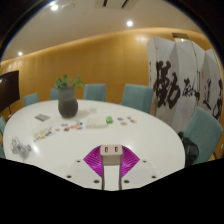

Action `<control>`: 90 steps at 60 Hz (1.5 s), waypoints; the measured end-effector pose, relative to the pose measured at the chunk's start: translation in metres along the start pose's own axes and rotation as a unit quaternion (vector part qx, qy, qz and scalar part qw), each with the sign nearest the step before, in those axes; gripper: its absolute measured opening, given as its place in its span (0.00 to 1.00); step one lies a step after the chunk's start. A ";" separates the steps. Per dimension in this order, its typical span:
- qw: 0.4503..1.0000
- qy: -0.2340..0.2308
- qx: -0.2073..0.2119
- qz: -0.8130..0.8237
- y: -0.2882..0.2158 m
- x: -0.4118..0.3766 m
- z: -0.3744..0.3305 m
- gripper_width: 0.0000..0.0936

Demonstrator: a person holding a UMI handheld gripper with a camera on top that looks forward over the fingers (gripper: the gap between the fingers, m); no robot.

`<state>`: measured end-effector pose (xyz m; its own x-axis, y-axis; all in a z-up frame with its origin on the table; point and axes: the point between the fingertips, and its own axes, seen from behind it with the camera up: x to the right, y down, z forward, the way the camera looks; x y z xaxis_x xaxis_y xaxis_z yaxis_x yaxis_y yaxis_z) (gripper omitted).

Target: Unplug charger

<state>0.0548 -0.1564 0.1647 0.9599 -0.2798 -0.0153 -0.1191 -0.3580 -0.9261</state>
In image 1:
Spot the potted plant in dark pot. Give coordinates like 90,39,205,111
54,74,84,119

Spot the group of teal chairs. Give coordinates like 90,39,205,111
0,83,224,166

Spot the small pink white charger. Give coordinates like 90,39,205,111
99,143,124,191

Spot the group of ceiling lights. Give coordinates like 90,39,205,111
16,2,134,57

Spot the ceiling air vent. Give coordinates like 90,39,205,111
94,0,139,10

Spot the dark flat card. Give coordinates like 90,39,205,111
34,113,51,122

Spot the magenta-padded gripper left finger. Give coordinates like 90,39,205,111
63,144,103,191

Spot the white flat box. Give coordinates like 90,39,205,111
84,116,109,129

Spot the black television screen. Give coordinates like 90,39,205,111
0,69,21,114

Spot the black bag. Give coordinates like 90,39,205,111
178,131,200,168

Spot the white folding screen with calligraphy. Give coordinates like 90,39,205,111
146,35,224,131

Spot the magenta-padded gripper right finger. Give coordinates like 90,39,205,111
120,144,160,191

